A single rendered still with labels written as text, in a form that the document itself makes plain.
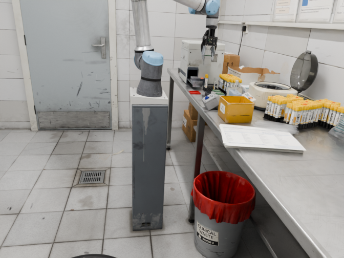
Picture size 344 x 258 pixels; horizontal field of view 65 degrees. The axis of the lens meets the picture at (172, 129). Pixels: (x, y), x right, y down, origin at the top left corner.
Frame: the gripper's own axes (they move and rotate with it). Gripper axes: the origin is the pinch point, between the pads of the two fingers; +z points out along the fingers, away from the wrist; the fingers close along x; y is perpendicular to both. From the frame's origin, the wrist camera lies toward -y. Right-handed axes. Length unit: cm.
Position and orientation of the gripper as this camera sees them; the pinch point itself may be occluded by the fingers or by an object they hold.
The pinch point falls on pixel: (207, 58)
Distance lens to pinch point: 185.9
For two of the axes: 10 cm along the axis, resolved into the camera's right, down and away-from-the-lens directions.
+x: 9.9, 0.2, 1.0
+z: -0.5, 9.3, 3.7
